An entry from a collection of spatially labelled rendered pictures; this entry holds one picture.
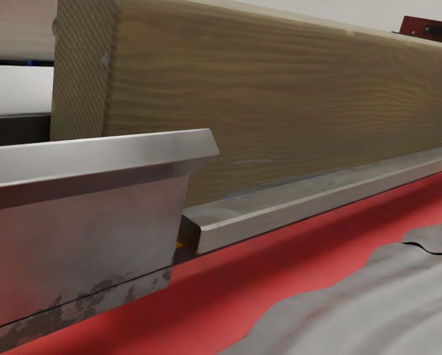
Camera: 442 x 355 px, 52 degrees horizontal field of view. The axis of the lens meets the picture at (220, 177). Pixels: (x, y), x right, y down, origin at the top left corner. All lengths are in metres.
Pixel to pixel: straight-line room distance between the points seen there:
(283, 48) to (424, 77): 0.13
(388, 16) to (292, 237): 2.28
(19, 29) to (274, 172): 0.23
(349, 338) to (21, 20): 0.29
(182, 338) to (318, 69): 0.11
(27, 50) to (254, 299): 0.25
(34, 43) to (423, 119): 0.26
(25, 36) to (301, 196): 0.24
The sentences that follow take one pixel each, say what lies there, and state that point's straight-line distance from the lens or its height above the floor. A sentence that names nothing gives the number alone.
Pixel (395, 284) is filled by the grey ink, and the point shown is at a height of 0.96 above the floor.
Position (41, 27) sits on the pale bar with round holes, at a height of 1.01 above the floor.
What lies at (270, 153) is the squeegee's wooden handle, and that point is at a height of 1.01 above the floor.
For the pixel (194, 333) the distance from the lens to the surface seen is 0.16.
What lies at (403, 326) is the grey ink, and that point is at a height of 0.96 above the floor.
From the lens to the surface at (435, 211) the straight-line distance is 0.34.
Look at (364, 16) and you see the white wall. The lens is 2.55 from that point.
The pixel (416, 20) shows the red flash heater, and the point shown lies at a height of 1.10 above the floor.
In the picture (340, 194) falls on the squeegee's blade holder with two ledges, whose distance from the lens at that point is 0.20.
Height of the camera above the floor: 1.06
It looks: 22 degrees down
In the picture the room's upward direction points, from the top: 12 degrees clockwise
